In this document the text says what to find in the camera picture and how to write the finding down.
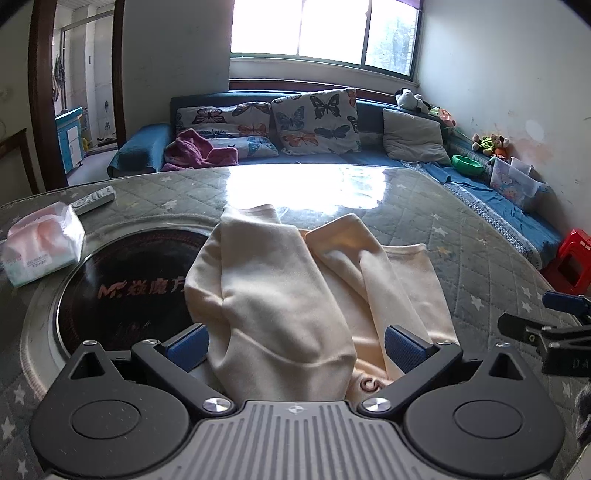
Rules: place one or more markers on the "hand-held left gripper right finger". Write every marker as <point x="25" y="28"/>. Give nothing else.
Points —
<point x="406" y="350"/>

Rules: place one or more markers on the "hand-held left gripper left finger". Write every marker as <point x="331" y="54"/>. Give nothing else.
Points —
<point x="187" y="346"/>

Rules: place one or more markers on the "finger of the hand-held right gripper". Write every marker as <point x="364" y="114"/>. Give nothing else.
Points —
<point x="519" y="326"/>
<point x="561" y="302"/>

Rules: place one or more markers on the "cream sweatshirt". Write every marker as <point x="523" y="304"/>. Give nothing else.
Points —
<point x="277" y="295"/>

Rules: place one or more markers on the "person's right hand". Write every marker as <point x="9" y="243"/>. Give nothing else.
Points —
<point x="585" y="415"/>

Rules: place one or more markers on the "red plastic stool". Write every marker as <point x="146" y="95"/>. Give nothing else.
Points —
<point x="570" y="258"/>

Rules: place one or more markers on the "round black induction cooker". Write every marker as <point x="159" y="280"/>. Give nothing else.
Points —
<point x="134" y="277"/>

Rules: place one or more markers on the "blue cloth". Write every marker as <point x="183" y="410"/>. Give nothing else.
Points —
<point x="508" y="207"/>

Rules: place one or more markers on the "grey quilted star table cover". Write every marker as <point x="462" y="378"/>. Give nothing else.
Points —
<point x="461" y="221"/>

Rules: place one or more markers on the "clear plastic storage box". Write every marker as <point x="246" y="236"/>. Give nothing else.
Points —
<point x="517" y="184"/>

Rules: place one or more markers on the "green bowl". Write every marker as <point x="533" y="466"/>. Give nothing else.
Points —
<point x="467" y="165"/>

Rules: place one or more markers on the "brown plush bear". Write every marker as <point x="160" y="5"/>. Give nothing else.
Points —
<point x="501" y="145"/>

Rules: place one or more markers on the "grey remote control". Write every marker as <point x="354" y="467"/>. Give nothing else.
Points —
<point x="94" y="199"/>

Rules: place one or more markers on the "green plush toy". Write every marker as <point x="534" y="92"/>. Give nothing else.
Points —
<point x="482" y="145"/>

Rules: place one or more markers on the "tissue pack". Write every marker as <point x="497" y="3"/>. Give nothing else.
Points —
<point x="41" y="244"/>

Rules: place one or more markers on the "purple garment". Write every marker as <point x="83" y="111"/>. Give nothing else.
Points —
<point x="194" y="147"/>

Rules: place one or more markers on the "blue sofa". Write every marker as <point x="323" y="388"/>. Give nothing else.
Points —
<point x="138" y="147"/>

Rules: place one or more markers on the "butterfly print pillow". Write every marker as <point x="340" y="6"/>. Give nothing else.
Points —
<point x="217" y="115"/>
<point x="318" y="122"/>
<point x="251" y="146"/>

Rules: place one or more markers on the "grey pillow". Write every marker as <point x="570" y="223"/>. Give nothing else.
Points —
<point x="413" y="136"/>

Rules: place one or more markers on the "pink plush toy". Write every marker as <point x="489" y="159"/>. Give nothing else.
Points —
<point x="445" y="117"/>

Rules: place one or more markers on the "blue cabinet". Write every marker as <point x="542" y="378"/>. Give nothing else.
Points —
<point x="69" y="138"/>

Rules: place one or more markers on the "panda plush toy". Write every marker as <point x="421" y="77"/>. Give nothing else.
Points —
<point x="413" y="100"/>

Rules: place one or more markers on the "wooden chair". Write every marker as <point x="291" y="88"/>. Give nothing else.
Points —
<point x="18" y="157"/>

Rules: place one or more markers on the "window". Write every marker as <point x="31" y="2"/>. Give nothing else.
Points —
<point x="323" y="27"/>

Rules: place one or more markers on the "dark wooden door frame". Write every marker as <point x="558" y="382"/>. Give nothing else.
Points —
<point x="41" y="92"/>

